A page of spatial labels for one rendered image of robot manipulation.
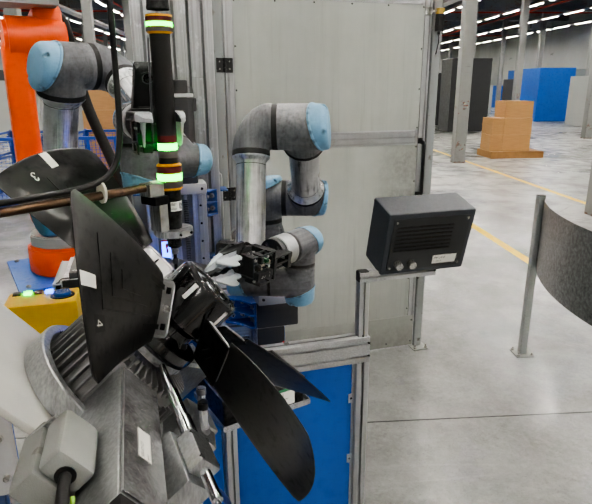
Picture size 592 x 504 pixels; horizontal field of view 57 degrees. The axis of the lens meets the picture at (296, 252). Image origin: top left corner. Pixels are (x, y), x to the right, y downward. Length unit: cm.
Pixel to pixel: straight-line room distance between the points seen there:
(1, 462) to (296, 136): 91
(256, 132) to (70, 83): 47
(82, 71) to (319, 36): 165
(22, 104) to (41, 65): 353
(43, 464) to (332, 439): 117
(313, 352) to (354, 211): 162
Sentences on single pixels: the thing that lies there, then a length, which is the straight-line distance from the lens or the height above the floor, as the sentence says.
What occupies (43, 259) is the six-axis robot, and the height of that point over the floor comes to 20.
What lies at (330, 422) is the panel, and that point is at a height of 59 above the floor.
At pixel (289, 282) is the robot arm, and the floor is 109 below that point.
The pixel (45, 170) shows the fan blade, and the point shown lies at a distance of 99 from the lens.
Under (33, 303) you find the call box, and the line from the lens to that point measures 141.
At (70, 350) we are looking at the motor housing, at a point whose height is 116.
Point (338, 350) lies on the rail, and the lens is 159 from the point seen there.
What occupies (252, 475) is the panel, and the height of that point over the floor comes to 46.
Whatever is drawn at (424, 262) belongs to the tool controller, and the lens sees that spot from 159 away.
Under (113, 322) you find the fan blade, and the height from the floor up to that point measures 128.
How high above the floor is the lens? 155
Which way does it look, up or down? 17 degrees down
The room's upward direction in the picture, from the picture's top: straight up
